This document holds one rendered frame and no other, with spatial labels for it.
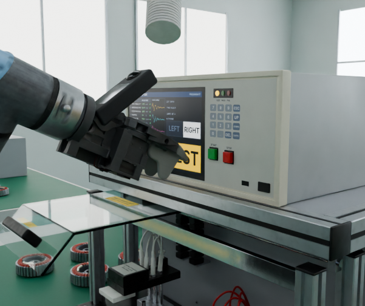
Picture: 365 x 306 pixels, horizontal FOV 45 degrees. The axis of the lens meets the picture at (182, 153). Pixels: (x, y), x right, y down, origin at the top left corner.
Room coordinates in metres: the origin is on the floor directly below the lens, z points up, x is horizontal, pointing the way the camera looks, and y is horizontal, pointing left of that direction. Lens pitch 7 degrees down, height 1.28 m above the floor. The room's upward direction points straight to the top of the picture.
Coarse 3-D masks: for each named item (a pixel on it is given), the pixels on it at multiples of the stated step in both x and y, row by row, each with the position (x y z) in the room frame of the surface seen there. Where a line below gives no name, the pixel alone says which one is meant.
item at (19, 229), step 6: (6, 222) 0.76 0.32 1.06; (12, 222) 0.75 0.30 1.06; (18, 222) 0.74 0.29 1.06; (12, 228) 0.73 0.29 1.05; (18, 228) 0.72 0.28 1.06; (24, 228) 0.71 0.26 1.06; (18, 234) 0.70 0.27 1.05; (24, 234) 0.70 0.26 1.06; (30, 234) 0.70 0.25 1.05; (30, 240) 0.70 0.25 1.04; (36, 240) 0.71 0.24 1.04; (36, 246) 0.71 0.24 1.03
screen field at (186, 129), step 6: (168, 120) 0.86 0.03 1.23; (168, 126) 0.86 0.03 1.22; (174, 126) 0.85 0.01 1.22; (180, 126) 0.83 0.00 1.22; (186, 126) 0.82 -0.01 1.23; (192, 126) 0.80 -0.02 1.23; (198, 126) 0.79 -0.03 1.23; (168, 132) 0.86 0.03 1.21; (174, 132) 0.85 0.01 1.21; (180, 132) 0.83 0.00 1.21; (186, 132) 0.82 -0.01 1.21; (192, 132) 0.80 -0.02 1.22; (198, 132) 0.79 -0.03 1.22; (198, 138) 0.79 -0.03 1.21
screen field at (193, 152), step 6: (180, 144) 0.83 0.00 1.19; (186, 144) 0.82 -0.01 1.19; (192, 144) 0.80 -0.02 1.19; (186, 150) 0.82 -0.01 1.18; (192, 150) 0.80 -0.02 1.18; (198, 150) 0.79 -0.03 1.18; (192, 156) 0.80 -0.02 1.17; (198, 156) 0.79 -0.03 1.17; (180, 162) 0.83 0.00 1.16; (186, 162) 0.82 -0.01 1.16; (192, 162) 0.80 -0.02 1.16; (198, 162) 0.79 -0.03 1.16; (180, 168) 0.83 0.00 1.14; (186, 168) 0.82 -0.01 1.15; (192, 168) 0.80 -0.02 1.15; (198, 168) 0.79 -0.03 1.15
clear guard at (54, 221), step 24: (120, 192) 0.97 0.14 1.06; (24, 216) 0.82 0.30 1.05; (48, 216) 0.77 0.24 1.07; (72, 216) 0.77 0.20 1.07; (96, 216) 0.77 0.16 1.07; (120, 216) 0.77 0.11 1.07; (144, 216) 0.77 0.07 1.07; (0, 240) 0.80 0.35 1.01; (24, 240) 0.75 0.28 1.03; (48, 240) 0.70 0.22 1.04; (48, 264) 0.65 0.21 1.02
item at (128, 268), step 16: (112, 272) 0.88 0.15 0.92; (128, 272) 0.87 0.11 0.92; (144, 272) 0.87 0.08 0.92; (160, 272) 0.91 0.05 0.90; (176, 272) 0.92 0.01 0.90; (112, 288) 0.88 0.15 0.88; (128, 288) 0.85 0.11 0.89; (144, 288) 0.87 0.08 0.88; (160, 288) 0.91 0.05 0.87; (160, 304) 0.91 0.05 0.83
